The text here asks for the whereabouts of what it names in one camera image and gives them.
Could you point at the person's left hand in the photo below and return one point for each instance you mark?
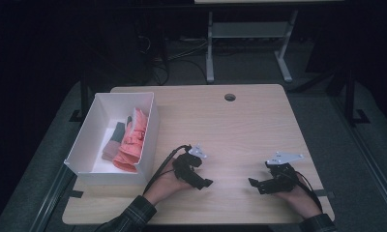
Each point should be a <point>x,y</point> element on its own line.
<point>165,187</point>

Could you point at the person's right hand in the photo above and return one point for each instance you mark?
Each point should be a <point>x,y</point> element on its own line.
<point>299,199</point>

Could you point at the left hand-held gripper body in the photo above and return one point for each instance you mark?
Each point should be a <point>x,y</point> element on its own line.
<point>186,166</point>

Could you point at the grey and pink knit glove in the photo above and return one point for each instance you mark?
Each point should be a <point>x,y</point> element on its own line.
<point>114,145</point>

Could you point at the pink padded glove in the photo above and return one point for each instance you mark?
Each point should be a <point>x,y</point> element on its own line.
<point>139,127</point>

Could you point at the black tape strip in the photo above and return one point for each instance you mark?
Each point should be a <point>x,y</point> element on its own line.
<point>323,194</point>
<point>74,194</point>

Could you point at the white metal table frame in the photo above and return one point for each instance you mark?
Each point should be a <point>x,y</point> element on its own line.
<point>249,30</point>

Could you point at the white rectangular box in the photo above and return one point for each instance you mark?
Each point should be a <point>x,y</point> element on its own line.
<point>85,151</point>

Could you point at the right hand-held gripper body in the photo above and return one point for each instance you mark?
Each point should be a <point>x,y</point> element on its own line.
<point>280,177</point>

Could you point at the pink cloth items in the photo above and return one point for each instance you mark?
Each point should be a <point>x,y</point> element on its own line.
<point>127,156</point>

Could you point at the black metal stand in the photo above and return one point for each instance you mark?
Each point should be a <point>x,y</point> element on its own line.
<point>351,96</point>
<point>84,96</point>

